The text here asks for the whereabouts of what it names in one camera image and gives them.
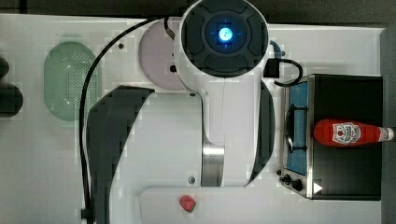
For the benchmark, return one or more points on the red felt ketchup bottle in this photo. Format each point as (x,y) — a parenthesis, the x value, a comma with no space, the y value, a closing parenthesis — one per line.
(350,133)

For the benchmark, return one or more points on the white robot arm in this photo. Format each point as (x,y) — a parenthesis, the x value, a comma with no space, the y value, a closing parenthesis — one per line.
(206,136)

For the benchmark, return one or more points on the silver toaster oven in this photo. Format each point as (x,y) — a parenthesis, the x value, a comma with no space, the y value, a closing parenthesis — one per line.
(319,172)

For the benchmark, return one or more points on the lilac round plate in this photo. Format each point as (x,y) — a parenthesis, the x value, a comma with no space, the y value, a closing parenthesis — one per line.
(155,54)

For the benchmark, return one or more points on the red felt strawberry on table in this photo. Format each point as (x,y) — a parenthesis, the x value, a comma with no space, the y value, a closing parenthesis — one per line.
(187,203)

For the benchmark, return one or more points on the blue bowl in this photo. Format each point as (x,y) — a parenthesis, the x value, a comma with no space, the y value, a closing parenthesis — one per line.
(278,53)

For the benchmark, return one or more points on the green perforated colander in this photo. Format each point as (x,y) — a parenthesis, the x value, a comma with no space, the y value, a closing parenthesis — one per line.
(65,70)

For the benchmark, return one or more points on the black pot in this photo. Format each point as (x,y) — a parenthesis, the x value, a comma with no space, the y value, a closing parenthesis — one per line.
(11,100)

